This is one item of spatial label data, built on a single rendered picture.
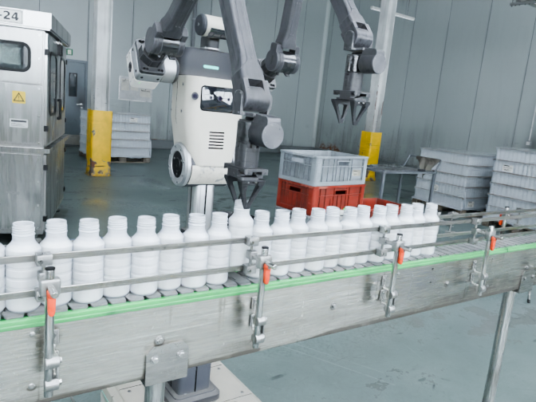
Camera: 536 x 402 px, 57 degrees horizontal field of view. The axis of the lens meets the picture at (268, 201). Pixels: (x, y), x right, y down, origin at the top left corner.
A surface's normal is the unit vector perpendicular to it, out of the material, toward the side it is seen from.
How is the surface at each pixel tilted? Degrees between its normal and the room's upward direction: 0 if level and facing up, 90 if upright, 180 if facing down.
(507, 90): 90
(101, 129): 90
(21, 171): 90
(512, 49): 90
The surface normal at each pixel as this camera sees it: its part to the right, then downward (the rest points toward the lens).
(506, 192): -0.80, 0.03
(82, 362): 0.56, 0.21
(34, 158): 0.28, 0.21
